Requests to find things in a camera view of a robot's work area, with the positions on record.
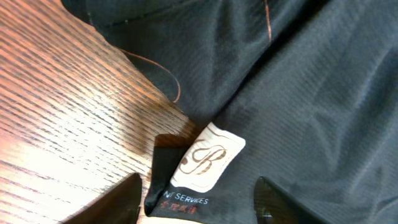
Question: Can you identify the black orange patterned jersey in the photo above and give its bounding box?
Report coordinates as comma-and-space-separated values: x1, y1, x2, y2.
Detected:
63, 0, 397, 223

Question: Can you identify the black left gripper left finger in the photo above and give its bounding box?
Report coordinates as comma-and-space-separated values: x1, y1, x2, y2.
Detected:
64, 173, 142, 224

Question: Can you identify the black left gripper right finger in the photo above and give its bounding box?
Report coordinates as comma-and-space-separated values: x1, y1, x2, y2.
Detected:
253, 177, 326, 224

